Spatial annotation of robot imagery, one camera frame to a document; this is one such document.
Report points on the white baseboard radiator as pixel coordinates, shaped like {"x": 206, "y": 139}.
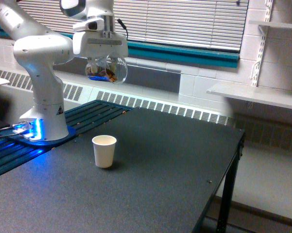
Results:
{"x": 81, "y": 94}

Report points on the white window blinds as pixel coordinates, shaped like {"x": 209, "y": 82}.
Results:
{"x": 208, "y": 24}

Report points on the white upper wall shelf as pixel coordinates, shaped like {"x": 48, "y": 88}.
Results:
{"x": 271, "y": 24}

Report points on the white paper cup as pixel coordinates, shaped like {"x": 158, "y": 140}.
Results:
{"x": 104, "y": 147}

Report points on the teal window sill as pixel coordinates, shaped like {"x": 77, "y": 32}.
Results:
{"x": 172, "y": 52}

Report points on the white lower wall shelf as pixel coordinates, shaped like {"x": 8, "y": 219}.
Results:
{"x": 249, "y": 93}

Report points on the white wall shelf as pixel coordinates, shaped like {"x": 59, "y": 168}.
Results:
{"x": 271, "y": 24}
{"x": 249, "y": 93}

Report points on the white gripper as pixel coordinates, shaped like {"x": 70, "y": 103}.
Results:
{"x": 96, "y": 38}

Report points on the white shelf rail bracket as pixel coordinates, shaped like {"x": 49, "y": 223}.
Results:
{"x": 263, "y": 29}

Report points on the black table leg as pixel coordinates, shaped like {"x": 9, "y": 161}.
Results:
{"x": 228, "y": 189}

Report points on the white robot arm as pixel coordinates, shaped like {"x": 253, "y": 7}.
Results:
{"x": 46, "y": 119}

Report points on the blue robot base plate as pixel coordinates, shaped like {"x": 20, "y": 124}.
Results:
{"x": 47, "y": 144}

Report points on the brown nut pieces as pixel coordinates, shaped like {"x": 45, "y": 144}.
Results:
{"x": 104, "y": 75}

